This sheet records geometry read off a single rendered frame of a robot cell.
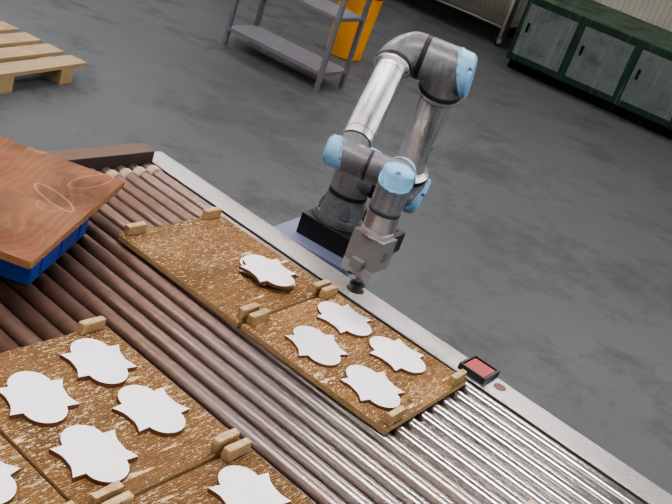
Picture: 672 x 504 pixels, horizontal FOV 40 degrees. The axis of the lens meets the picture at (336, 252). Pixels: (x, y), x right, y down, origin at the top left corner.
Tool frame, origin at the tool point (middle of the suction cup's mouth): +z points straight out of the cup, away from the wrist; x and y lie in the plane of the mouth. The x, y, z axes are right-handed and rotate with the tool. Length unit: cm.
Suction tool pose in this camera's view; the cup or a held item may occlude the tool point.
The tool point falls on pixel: (355, 289)
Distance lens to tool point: 217.1
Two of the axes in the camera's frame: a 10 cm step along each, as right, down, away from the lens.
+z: -3.0, 8.6, 4.2
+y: 7.6, 4.8, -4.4
